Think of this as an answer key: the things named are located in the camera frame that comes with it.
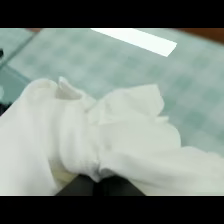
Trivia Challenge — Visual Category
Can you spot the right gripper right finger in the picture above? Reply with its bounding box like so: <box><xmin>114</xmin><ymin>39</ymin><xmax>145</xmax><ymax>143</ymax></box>
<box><xmin>98</xmin><ymin>174</ymin><xmax>146</xmax><ymax>197</ymax></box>

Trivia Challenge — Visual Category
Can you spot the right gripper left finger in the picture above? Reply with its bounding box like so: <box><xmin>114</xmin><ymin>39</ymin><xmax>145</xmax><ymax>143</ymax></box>
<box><xmin>55</xmin><ymin>173</ymin><xmax>100</xmax><ymax>197</ymax></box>

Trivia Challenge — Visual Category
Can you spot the white shirt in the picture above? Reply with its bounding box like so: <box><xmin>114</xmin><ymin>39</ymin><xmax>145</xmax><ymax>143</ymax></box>
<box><xmin>0</xmin><ymin>76</ymin><xmax>224</xmax><ymax>197</ymax></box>

